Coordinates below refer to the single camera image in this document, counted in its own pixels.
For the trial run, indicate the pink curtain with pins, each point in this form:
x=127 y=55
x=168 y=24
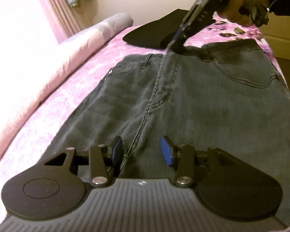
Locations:
x=60 y=9

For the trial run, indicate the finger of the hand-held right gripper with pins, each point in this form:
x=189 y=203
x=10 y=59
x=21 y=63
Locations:
x=181 y=44

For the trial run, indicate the long rolled blanket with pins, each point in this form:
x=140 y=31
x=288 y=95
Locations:
x=50 y=60

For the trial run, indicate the pink floral bed sheet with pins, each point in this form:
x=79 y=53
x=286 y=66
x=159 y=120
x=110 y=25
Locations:
x=75 y=89

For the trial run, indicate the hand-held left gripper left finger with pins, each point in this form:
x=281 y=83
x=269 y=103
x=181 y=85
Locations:
x=116 y=154

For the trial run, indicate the person's right hand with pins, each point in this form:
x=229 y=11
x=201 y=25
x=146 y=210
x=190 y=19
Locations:
x=234 y=4

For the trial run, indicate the cream door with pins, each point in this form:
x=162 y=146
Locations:
x=285 y=36

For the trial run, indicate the dark grey jeans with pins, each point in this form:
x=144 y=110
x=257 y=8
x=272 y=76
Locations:
x=207 y=101

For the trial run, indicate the black cloth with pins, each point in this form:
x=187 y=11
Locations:
x=149 y=33

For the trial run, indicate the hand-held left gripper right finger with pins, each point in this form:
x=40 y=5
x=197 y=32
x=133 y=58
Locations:
x=167 y=152

